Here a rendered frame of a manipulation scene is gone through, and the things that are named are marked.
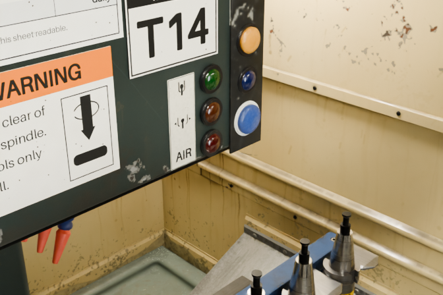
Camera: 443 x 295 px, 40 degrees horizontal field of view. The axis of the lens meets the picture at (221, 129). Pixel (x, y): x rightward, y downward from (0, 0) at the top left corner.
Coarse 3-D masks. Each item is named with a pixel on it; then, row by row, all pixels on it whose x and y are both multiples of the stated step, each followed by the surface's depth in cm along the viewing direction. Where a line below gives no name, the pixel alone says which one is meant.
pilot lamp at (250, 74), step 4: (248, 72) 58; (252, 72) 58; (244, 76) 58; (248, 76) 58; (252, 76) 58; (244, 80) 58; (248, 80) 58; (252, 80) 58; (244, 84) 58; (248, 84) 58; (252, 84) 59; (244, 88) 58; (248, 88) 58
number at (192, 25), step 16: (208, 0) 52; (176, 16) 50; (192, 16) 51; (208, 16) 52; (176, 32) 50; (192, 32) 52; (208, 32) 53; (176, 48) 51; (192, 48) 52; (208, 48) 54
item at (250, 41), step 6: (246, 30) 56; (252, 30) 56; (246, 36) 56; (252, 36) 56; (258, 36) 57; (246, 42) 56; (252, 42) 56; (258, 42) 57; (246, 48) 56; (252, 48) 57
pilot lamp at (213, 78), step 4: (208, 72) 54; (212, 72) 54; (216, 72) 55; (208, 76) 54; (212, 76) 54; (216, 76) 55; (220, 76) 55; (208, 80) 54; (212, 80) 54; (216, 80) 55; (208, 84) 54; (212, 84) 55; (216, 84) 55; (208, 88) 55; (212, 88) 55
